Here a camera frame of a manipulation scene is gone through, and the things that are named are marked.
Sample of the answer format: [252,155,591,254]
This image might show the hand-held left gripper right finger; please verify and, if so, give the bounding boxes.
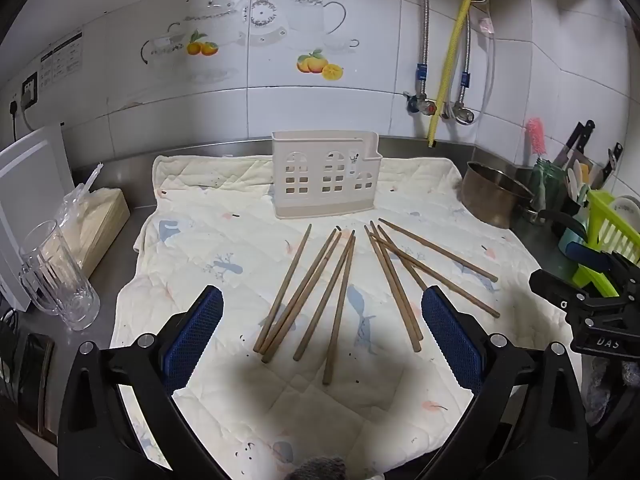
[415,285,588,480]

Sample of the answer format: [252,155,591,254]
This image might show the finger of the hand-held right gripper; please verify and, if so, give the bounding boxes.
[567,241,640,297]
[530,269,640,318]

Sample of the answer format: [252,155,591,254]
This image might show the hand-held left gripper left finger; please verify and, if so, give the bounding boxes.
[57,285,226,480]

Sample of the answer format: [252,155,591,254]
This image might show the spread of wooden chopsticks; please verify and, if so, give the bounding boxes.
[253,218,501,386]

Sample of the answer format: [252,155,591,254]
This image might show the beige plastic utensil holder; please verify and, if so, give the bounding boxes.
[272,130,381,220]

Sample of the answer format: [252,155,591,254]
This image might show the green plastic dish rack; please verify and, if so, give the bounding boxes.
[571,189,640,297]

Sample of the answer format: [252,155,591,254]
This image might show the blue cup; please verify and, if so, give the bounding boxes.
[557,226,589,257]

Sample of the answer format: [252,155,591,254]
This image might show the white plate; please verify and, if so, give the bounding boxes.
[606,195,640,227]

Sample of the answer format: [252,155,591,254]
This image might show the white spatula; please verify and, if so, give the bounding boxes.
[566,160,592,202]

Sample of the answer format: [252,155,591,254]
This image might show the green glass jar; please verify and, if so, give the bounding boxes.
[529,159,567,212]

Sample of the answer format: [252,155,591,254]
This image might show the cream quilted printed mat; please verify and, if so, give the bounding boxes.
[109,154,571,480]

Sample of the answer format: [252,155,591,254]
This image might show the stainless steel pot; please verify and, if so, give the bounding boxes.
[460,161,589,241]

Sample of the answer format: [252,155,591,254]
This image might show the pink bottle brush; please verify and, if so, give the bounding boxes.
[524,117,547,162]

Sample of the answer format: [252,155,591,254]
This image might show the clear glass mug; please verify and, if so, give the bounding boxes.
[19,220,101,332]

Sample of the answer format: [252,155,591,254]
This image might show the wooden box with plastic bag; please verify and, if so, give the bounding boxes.
[55,162,131,277]

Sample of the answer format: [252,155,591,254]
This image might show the person's grey fleece clothing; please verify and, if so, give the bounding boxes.
[289,456,349,480]

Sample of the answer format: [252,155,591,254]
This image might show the chrome angle valve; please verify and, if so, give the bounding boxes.
[444,101,475,126]

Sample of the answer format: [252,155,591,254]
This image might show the white cutting board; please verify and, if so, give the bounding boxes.
[0,125,74,312]

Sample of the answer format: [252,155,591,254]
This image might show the small black handled knife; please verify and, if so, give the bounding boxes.
[602,142,624,187]

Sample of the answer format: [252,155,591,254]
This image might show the cleaver with black handle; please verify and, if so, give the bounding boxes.
[552,119,596,171]

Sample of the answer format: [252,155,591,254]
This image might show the short braided metal hose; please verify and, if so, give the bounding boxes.
[459,15,474,107]

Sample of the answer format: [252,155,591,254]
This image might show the yellow corrugated hose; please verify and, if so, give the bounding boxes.
[427,0,476,149]

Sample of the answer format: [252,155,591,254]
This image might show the black plug with cable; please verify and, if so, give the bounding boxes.
[8,101,38,133]

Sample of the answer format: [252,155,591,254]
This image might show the long braided metal hose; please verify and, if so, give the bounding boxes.
[418,0,433,67]

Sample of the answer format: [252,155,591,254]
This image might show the black wall socket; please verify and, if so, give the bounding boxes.
[20,72,40,109]

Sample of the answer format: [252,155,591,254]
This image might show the white printed wall sticker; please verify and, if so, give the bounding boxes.
[39,29,84,92]

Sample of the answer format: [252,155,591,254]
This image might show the teapot and fruit wall decal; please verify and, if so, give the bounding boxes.
[141,0,361,83]

